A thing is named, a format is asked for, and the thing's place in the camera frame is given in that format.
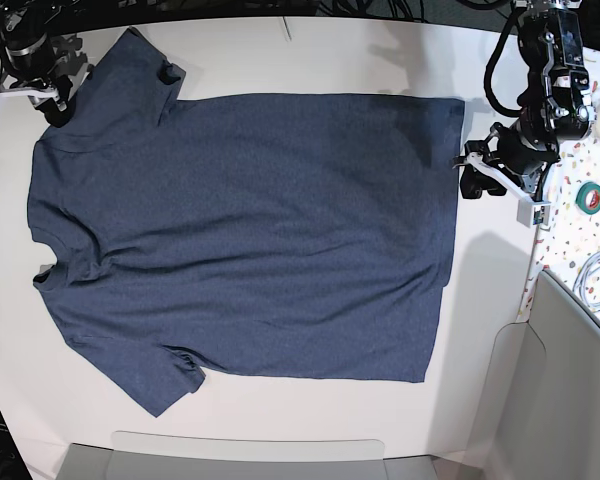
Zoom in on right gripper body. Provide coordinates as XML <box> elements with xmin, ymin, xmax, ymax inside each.
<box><xmin>0</xmin><ymin>62</ymin><xmax>72</xmax><ymax>109</ymax></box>

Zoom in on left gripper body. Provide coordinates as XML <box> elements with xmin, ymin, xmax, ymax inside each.
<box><xmin>454</xmin><ymin>122</ymin><xmax>559</xmax><ymax>202</ymax></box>

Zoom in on dark blue t-shirt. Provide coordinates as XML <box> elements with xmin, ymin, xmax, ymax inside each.
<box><xmin>27</xmin><ymin>30</ymin><xmax>465</xmax><ymax>416</ymax></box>

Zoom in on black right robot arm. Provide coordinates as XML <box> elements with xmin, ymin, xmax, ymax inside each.
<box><xmin>0</xmin><ymin>1</ymin><xmax>92</xmax><ymax>128</ymax></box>

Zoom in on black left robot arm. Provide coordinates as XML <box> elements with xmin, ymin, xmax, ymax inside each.
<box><xmin>456</xmin><ymin>1</ymin><xmax>595</xmax><ymax>201</ymax></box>

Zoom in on green tape roll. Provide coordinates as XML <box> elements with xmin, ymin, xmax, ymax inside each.
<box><xmin>576</xmin><ymin>181</ymin><xmax>600</xmax><ymax>216</ymax></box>

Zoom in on terrazzo patterned side surface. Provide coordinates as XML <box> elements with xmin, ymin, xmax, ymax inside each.
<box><xmin>518</xmin><ymin>49</ymin><xmax>600</xmax><ymax>321</ymax></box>

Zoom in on grey panel at right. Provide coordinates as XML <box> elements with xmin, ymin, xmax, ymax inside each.
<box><xmin>463</xmin><ymin>272</ymin><xmax>600</xmax><ymax>479</ymax></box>

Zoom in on grey panel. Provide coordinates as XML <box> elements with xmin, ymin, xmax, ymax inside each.
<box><xmin>57</xmin><ymin>431</ymin><xmax>437</xmax><ymax>479</ymax></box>
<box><xmin>463</xmin><ymin>272</ymin><xmax>600</xmax><ymax>479</ymax></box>

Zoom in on grey panel at bottom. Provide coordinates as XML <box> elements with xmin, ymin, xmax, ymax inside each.
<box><xmin>57</xmin><ymin>431</ymin><xmax>437</xmax><ymax>479</ymax></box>

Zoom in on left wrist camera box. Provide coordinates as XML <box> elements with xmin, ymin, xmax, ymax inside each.
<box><xmin>516</xmin><ymin>199</ymin><xmax>551</xmax><ymax>228</ymax></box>

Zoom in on coiled white cable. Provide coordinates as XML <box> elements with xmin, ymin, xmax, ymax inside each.
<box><xmin>572</xmin><ymin>249</ymin><xmax>600</xmax><ymax>314</ymax></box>

